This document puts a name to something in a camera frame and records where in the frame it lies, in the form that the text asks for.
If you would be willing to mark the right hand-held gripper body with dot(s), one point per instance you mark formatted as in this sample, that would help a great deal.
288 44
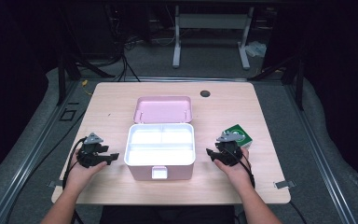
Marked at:
230 152

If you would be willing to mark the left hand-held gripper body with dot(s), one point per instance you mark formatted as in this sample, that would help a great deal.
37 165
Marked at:
90 154

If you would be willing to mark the white divided tray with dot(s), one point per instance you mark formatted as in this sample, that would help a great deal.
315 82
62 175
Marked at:
160 144

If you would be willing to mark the pink storage box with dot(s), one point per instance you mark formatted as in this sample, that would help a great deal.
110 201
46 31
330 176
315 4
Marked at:
163 109

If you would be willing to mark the person's left hand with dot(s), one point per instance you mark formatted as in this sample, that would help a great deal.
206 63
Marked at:
80 174

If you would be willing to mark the person's right hand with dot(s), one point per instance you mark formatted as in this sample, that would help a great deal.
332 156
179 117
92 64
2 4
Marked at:
236 174

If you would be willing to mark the green and white box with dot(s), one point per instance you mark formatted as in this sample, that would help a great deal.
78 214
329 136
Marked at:
242 137

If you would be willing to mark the grey tape strip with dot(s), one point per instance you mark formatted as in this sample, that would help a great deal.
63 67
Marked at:
54 184
284 184

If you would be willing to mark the small yellow floor object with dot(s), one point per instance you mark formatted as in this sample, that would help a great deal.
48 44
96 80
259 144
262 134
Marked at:
85 83

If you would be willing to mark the person's dark clothing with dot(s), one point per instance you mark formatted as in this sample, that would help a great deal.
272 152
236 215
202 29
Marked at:
167 215

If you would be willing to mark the black tripod stand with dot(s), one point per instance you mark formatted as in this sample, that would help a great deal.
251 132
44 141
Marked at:
292 71
74 67

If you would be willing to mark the white plastic bag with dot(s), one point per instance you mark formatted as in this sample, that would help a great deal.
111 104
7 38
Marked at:
256 48

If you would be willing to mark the aluminium floor rail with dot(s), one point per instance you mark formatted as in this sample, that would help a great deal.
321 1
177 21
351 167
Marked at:
28 158
323 155

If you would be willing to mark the grey metal stand frame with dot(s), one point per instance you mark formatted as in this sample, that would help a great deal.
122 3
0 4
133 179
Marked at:
213 21

